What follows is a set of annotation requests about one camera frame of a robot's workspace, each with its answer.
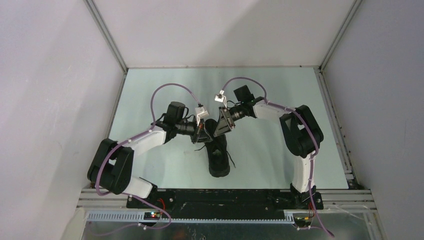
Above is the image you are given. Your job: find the grey slotted cable duct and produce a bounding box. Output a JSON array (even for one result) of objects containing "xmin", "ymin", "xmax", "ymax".
[{"xmin": 86, "ymin": 210, "xmax": 295, "ymax": 224}]

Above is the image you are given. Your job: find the circuit board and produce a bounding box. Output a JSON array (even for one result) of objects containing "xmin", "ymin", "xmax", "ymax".
[
  {"xmin": 143, "ymin": 211, "xmax": 162, "ymax": 221},
  {"xmin": 293, "ymin": 217, "xmax": 312, "ymax": 229}
]

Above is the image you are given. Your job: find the left circuit board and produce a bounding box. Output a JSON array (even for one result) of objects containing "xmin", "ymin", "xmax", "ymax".
[{"xmin": 143, "ymin": 211, "xmax": 162, "ymax": 221}]

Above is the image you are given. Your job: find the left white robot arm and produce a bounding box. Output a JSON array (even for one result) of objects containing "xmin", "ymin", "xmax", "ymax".
[{"xmin": 87, "ymin": 101, "xmax": 212, "ymax": 208}]

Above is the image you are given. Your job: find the black shoe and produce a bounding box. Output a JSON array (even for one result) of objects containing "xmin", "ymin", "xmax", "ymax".
[{"xmin": 205, "ymin": 119, "xmax": 230, "ymax": 178}]

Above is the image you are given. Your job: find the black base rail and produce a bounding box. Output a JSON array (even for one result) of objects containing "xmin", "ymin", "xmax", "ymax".
[{"xmin": 147, "ymin": 188, "xmax": 324, "ymax": 220}]

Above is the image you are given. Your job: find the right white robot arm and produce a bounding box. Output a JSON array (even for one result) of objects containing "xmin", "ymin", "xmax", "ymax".
[{"xmin": 213, "ymin": 85, "xmax": 324, "ymax": 209}]

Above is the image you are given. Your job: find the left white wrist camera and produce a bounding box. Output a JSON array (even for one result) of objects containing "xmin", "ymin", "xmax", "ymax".
[{"xmin": 194, "ymin": 103, "xmax": 209, "ymax": 126}]

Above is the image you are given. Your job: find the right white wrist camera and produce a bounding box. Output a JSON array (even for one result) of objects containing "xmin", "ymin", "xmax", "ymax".
[{"xmin": 214, "ymin": 89, "xmax": 228, "ymax": 108}]

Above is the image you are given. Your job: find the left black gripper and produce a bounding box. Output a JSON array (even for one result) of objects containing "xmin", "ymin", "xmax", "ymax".
[{"xmin": 175, "ymin": 115, "xmax": 213, "ymax": 144}]

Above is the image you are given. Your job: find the right circuit board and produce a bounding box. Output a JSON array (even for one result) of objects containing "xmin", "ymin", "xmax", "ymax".
[{"xmin": 293, "ymin": 217, "xmax": 312, "ymax": 229}]

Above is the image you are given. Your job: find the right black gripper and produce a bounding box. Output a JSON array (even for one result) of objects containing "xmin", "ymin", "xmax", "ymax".
[{"xmin": 214, "ymin": 103, "xmax": 246, "ymax": 137}]

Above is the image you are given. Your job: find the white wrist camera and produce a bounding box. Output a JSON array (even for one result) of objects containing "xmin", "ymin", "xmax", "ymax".
[
  {"xmin": 194, "ymin": 103, "xmax": 209, "ymax": 126},
  {"xmin": 214, "ymin": 89, "xmax": 228, "ymax": 108}
]

